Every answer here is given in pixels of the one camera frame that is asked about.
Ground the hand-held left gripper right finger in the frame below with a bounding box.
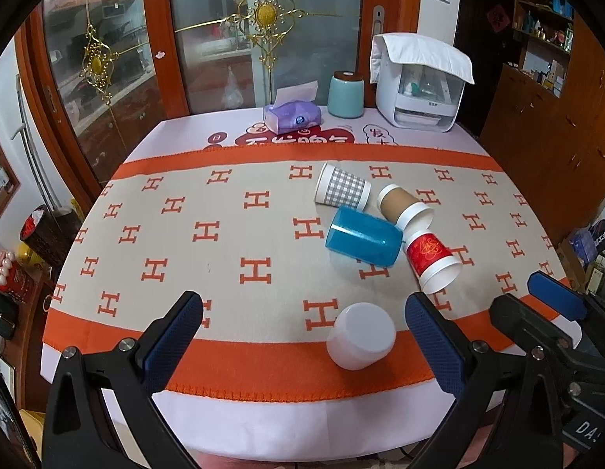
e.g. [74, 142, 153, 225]
[404, 292, 563, 469]

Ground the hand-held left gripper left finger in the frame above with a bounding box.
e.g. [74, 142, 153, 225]
[41, 290, 205, 469]

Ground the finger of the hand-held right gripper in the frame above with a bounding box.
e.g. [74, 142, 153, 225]
[489, 292, 577, 353]
[526, 270, 605, 353]

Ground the white plastic cup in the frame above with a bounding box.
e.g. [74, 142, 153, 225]
[327, 303, 397, 369]

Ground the red paper cup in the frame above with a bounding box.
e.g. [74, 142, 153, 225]
[404, 232, 462, 295]

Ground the blue plastic cup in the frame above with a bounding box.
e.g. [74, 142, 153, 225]
[325, 205, 405, 269]

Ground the brown paper cup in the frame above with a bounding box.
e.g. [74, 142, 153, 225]
[377, 184, 434, 231]

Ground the grey checked paper cup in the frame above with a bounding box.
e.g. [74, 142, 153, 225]
[315, 162, 372, 212]

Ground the blue cardboard box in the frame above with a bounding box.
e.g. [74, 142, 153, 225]
[569, 229, 601, 265]

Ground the orange patterned blanket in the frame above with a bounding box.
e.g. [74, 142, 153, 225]
[41, 149, 572, 396]

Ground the wooden cabinet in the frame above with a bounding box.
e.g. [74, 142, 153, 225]
[478, 10, 605, 250]

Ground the dark woven basket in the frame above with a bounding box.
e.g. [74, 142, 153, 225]
[19, 204, 81, 269]

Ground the red box of white balls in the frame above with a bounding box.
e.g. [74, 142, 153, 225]
[0, 249, 36, 306]

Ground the wooden glass sliding door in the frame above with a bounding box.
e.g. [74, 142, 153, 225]
[141, 0, 423, 120]
[19, 0, 169, 196]

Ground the white countertop storage box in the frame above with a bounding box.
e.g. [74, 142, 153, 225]
[375, 59, 467, 132]

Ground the purple tissue box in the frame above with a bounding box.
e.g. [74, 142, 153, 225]
[262, 81, 323, 134]

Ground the teal canister with brown lid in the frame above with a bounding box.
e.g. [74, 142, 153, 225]
[328, 71, 366, 119]

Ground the white folded towel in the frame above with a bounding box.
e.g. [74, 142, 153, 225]
[370, 33, 475, 85]

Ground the red diamond paper decoration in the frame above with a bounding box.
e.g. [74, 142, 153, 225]
[485, 4, 511, 32]

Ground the gold door ornament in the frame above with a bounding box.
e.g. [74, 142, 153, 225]
[175, 0, 352, 79]
[53, 0, 151, 106]

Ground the wooden picture frame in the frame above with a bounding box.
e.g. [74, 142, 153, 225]
[0, 122, 22, 219]

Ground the wooden wall shelf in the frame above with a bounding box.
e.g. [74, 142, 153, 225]
[512, 0, 577, 101]

